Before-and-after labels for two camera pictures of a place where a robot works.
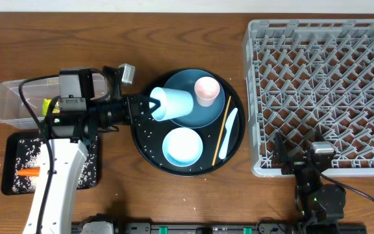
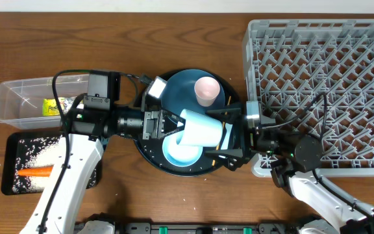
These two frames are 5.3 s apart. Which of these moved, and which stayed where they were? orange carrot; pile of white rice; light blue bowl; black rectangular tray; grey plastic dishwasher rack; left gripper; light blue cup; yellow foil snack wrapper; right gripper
Moved: light blue cup; left gripper; right gripper
Stayed: light blue bowl; orange carrot; pile of white rice; black rectangular tray; yellow foil snack wrapper; grey plastic dishwasher rack
